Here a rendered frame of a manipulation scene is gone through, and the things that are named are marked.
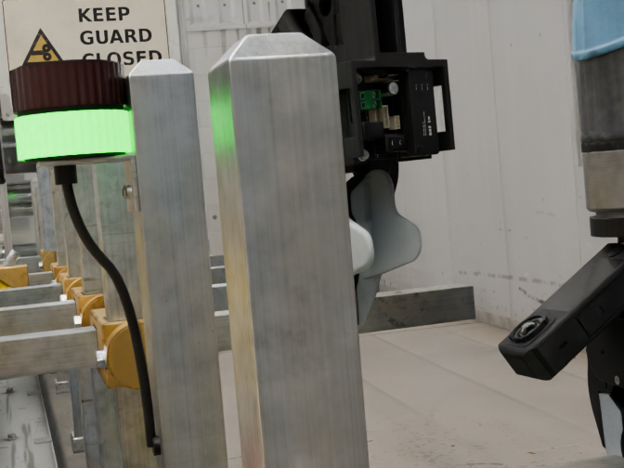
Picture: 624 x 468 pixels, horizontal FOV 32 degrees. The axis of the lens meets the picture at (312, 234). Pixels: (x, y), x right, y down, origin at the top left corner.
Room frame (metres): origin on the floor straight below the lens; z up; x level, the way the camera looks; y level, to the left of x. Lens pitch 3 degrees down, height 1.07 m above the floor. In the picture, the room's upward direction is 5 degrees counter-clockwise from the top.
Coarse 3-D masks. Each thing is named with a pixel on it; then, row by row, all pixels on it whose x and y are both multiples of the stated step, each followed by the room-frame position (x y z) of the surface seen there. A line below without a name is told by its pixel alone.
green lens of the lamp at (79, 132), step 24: (24, 120) 0.56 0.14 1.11; (48, 120) 0.55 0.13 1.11; (72, 120) 0.55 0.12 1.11; (96, 120) 0.56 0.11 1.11; (120, 120) 0.57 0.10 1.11; (24, 144) 0.56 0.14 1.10; (48, 144) 0.55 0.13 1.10; (72, 144) 0.55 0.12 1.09; (96, 144) 0.56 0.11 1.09; (120, 144) 0.57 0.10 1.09
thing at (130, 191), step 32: (32, 64) 0.56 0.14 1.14; (32, 160) 0.56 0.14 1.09; (64, 160) 0.56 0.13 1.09; (96, 160) 0.57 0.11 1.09; (128, 160) 0.58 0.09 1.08; (64, 192) 0.58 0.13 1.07; (128, 192) 0.58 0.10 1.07; (96, 256) 0.58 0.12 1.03; (128, 320) 0.58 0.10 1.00; (160, 448) 0.58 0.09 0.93
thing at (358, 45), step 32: (320, 0) 0.63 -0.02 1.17; (352, 0) 0.60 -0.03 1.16; (384, 0) 0.60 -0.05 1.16; (320, 32) 0.62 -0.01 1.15; (352, 32) 0.60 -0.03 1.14; (384, 32) 0.60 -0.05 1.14; (352, 64) 0.57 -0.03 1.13; (384, 64) 0.59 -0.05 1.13; (416, 64) 0.60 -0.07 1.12; (352, 96) 0.58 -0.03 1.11; (384, 96) 0.60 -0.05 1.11; (416, 96) 0.60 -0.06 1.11; (448, 96) 0.61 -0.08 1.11; (352, 128) 0.59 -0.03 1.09; (384, 128) 0.61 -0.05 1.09; (416, 128) 0.60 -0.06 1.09; (448, 128) 0.61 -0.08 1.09; (352, 160) 0.60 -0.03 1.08; (416, 160) 0.64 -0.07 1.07
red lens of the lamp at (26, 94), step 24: (24, 72) 0.56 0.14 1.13; (48, 72) 0.55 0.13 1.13; (72, 72) 0.55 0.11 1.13; (96, 72) 0.56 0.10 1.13; (120, 72) 0.57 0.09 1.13; (24, 96) 0.56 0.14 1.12; (48, 96) 0.55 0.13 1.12; (72, 96) 0.55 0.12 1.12; (96, 96) 0.56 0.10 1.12; (120, 96) 0.57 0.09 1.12
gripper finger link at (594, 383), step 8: (592, 376) 0.75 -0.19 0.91; (592, 384) 0.75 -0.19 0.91; (600, 384) 0.74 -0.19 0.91; (592, 392) 0.75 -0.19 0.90; (600, 392) 0.75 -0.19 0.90; (608, 392) 0.73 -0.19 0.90; (616, 392) 0.73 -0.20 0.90; (592, 400) 0.75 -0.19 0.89; (592, 408) 0.75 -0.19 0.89; (600, 408) 0.74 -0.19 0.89; (600, 416) 0.75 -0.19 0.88; (600, 424) 0.75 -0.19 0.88; (600, 432) 0.75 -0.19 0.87
